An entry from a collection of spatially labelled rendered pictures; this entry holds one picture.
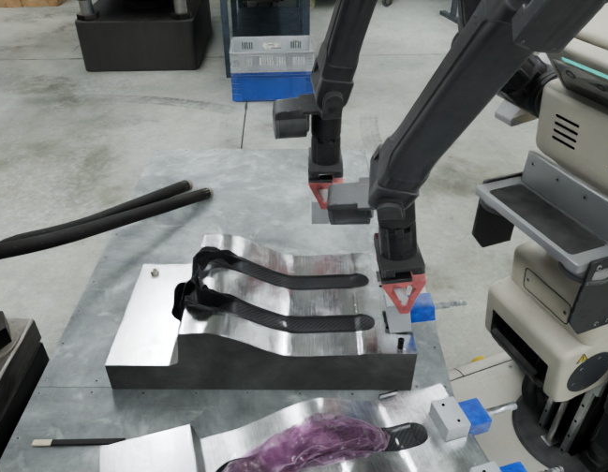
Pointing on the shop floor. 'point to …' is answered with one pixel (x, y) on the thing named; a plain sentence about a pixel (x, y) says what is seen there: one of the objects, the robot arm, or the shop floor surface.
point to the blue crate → (270, 85)
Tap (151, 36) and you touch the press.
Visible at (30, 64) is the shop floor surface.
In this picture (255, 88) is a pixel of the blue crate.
